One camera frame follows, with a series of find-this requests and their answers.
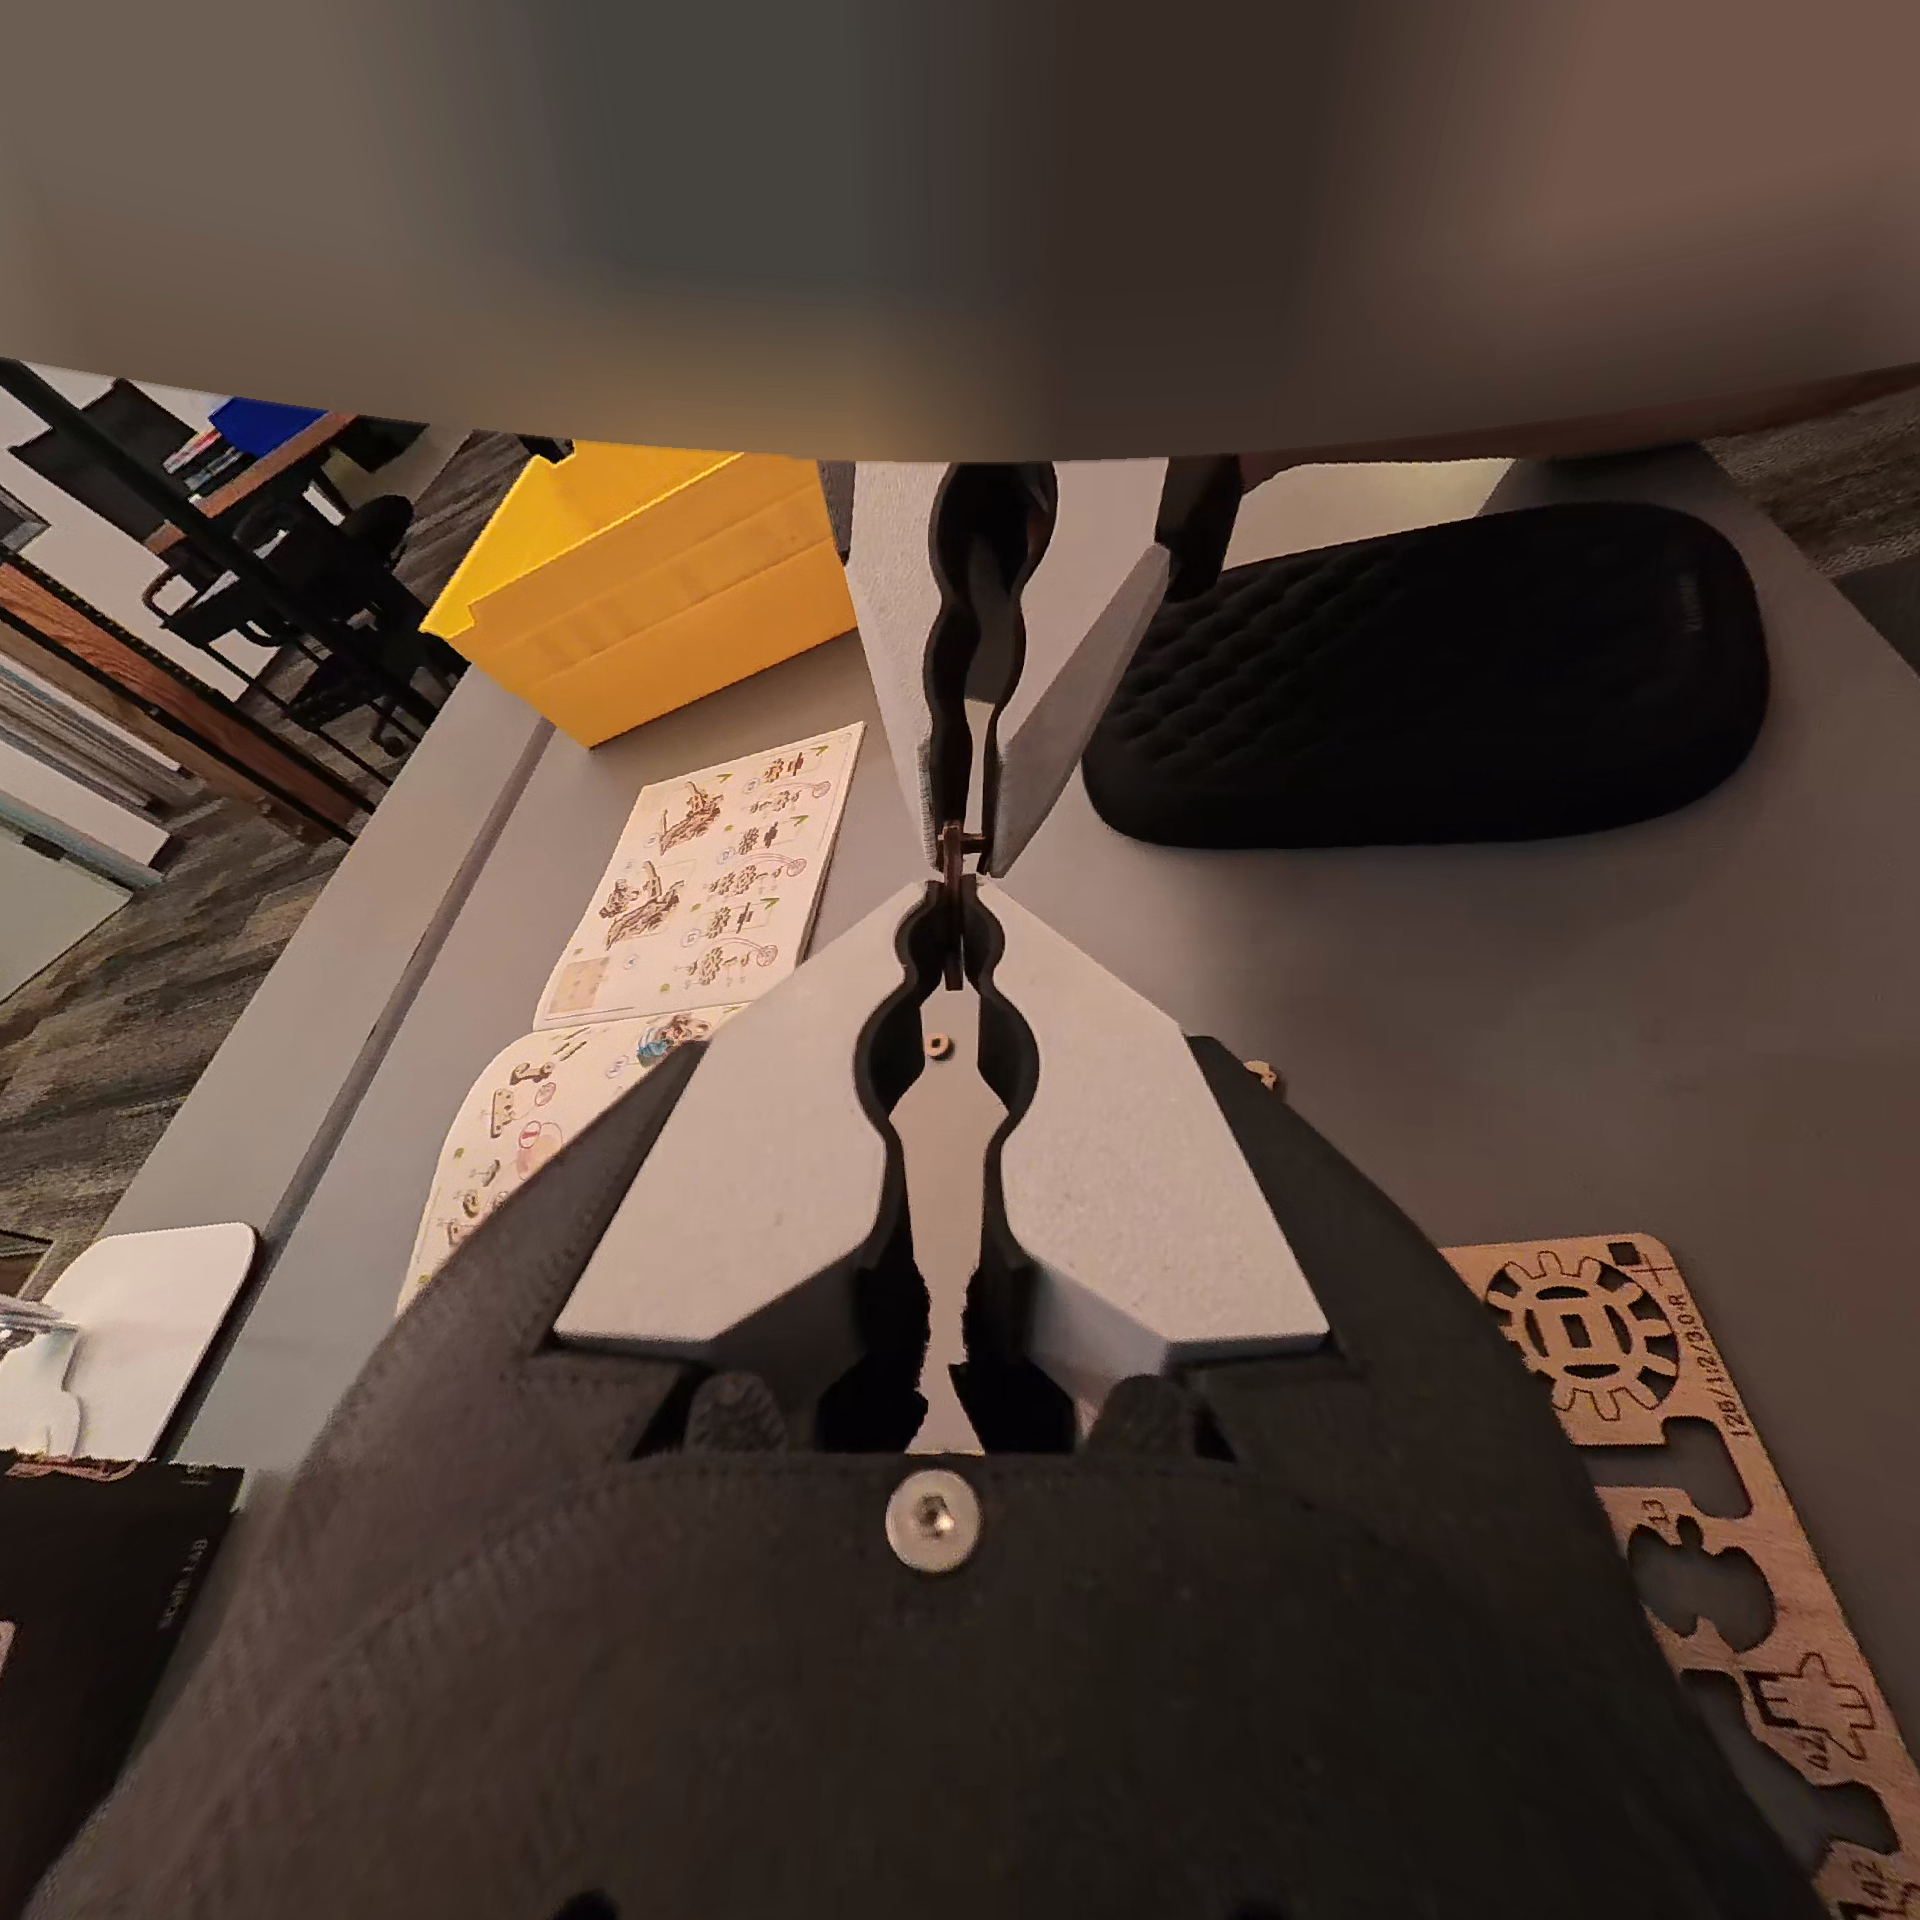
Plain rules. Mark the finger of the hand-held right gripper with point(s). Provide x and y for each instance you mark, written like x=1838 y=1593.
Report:
x=894 y=600
x=1080 y=675

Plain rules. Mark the illustrated instruction booklet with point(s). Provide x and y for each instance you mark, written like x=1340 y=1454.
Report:
x=708 y=869

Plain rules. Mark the blue storage bin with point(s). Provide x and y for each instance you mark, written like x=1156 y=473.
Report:
x=267 y=418

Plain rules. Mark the laser-cut wooden parts sheet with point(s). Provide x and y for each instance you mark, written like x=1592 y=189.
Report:
x=1725 y=1500

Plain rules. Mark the black office chair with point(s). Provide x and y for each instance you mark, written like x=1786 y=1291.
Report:
x=333 y=570

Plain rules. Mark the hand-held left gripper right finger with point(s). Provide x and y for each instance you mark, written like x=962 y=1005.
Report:
x=1155 y=1200

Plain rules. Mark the dark model kit box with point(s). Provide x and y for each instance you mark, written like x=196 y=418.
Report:
x=89 y=1621

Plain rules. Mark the yellow plastic bin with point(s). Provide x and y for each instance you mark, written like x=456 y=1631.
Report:
x=644 y=600

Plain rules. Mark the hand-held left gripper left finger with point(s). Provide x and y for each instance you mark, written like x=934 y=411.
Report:
x=736 y=1200

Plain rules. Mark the wooden key-shaped part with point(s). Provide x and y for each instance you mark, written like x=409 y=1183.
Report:
x=954 y=916

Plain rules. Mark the wooden-top desk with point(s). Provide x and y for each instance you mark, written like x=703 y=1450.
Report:
x=270 y=458

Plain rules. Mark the black wrist rest pad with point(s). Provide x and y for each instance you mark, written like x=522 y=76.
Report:
x=1426 y=675

